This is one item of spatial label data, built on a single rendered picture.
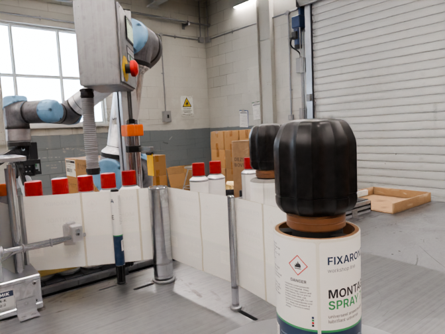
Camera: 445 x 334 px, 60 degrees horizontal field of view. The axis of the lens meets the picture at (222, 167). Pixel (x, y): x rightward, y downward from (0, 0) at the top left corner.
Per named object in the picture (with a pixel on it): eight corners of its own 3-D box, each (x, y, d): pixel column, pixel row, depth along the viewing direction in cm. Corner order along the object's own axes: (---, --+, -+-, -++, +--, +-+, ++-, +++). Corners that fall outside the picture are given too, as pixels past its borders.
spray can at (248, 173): (251, 227, 112) (248, 158, 110) (240, 224, 116) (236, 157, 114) (263, 224, 115) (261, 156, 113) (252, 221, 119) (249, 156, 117)
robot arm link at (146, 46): (142, 194, 129) (163, 30, 124) (122, 201, 114) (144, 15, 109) (110, 188, 131) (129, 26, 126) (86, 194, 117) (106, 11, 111)
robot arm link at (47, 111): (69, 101, 132) (42, 103, 135) (49, 97, 121) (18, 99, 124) (71, 123, 133) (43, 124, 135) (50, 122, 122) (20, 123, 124)
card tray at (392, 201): (393, 214, 141) (393, 203, 140) (334, 205, 161) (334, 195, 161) (430, 201, 159) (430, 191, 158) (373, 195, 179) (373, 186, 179)
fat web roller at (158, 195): (159, 286, 73) (152, 189, 71) (148, 279, 76) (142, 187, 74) (179, 279, 75) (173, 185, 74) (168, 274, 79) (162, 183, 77)
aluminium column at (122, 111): (133, 258, 106) (114, 6, 99) (126, 254, 109) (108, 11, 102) (148, 254, 108) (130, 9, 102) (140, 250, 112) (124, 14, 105)
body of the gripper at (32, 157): (42, 175, 132) (38, 140, 131) (15, 179, 125) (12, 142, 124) (33, 175, 137) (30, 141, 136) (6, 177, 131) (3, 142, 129)
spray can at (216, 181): (216, 236, 104) (212, 162, 102) (205, 233, 108) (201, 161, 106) (231, 233, 107) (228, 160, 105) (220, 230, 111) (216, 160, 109)
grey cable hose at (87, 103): (89, 175, 93) (81, 88, 91) (84, 174, 96) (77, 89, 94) (102, 173, 95) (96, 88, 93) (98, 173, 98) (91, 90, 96)
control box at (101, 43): (79, 85, 87) (71, -1, 85) (99, 93, 104) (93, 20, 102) (124, 84, 87) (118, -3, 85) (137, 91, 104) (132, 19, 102)
